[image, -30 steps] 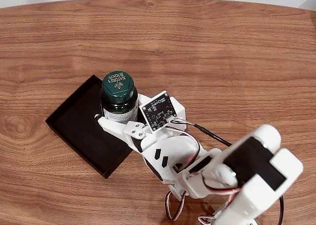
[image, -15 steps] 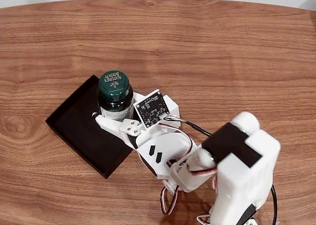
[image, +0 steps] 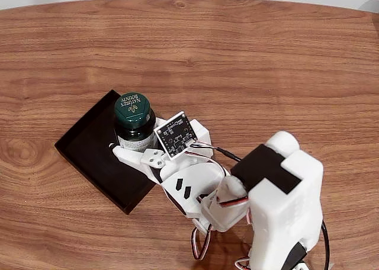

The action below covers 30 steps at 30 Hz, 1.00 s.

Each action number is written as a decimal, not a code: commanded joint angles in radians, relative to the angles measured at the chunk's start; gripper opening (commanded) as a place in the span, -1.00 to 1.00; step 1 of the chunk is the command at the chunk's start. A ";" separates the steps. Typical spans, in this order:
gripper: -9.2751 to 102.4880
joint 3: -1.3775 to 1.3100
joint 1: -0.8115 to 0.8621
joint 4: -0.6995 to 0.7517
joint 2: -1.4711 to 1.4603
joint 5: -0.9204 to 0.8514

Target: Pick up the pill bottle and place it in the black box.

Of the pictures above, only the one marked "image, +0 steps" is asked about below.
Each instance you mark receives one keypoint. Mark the green-capped dark pill bottle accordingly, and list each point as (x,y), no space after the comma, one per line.
(133,110)

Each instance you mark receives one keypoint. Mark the black camera board white mount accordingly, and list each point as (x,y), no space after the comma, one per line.
(174,133)

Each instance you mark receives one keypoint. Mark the shallow black cardboard box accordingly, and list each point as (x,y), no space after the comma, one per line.
(89,151)

